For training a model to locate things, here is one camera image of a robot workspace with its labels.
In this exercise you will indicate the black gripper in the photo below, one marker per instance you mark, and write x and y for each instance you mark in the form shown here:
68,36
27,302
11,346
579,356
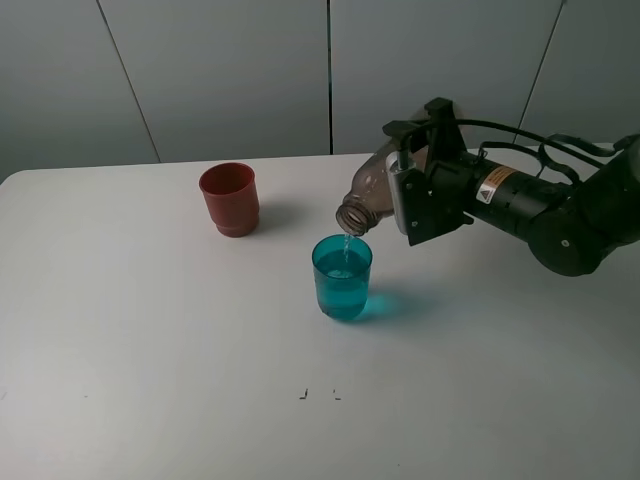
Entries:
434,193

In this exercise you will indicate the brown translucent water bottle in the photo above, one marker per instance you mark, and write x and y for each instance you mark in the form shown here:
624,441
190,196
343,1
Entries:
369,200

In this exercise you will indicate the teal translucent plastic cup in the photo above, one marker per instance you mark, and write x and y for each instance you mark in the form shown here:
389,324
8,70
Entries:
342,265

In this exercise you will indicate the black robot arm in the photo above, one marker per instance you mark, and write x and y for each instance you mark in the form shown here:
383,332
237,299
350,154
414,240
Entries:
573,203

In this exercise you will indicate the red plastic cup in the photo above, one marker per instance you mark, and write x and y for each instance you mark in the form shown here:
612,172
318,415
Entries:
230,193

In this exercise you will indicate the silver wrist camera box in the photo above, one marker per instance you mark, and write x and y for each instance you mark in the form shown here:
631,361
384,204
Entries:
396,176

